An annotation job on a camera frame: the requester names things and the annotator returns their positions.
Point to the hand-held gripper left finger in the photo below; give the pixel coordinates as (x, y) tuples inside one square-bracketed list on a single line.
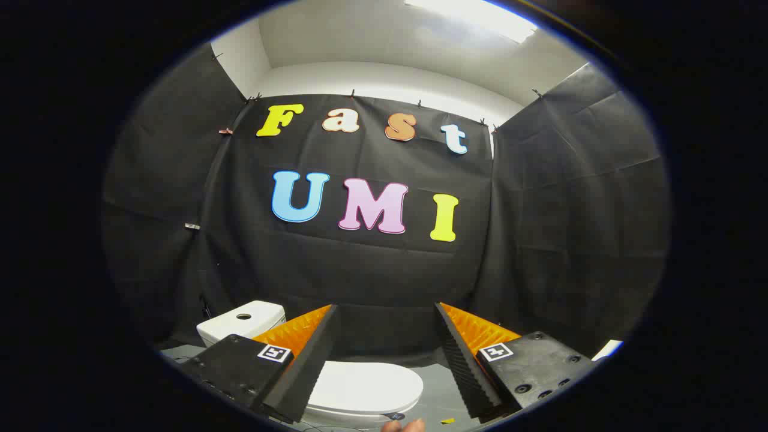
[(312, 360)]

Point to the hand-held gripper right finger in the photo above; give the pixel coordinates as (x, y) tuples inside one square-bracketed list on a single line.
[(462, 363)]

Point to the white toilet lid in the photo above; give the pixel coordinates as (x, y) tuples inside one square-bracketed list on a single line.
[(372, 384)]

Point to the white ceramic toilet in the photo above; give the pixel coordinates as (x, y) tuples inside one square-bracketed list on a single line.
[(240, 327)]

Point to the black backdrop cloth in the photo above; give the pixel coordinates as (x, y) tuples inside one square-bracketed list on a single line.
[(372, 270)]

